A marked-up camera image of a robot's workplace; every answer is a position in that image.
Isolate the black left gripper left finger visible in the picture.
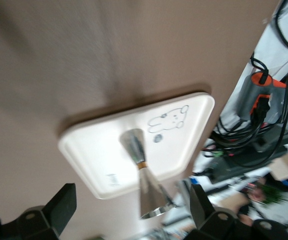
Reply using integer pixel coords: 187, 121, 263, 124
0, 183, 77, 240

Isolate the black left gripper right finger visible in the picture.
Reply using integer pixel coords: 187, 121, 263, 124
190, 184, 288, 240

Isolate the steel double jigger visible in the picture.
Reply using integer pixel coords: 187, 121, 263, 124
119, 128, 177, 220

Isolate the brown cardboard box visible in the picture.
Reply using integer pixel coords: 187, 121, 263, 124
268, 149, 288, 182

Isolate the cream rabbit print tray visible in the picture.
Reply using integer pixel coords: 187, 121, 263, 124
58, 91, 215, 200

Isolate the brown table cover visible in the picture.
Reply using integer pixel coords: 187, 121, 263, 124
0, 0, 284, 240

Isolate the black cable bundle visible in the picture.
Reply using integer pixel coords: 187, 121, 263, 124
201, 0, 288, 168

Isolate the orange plastic bracket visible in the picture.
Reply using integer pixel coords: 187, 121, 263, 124
250, 71, 288, 113

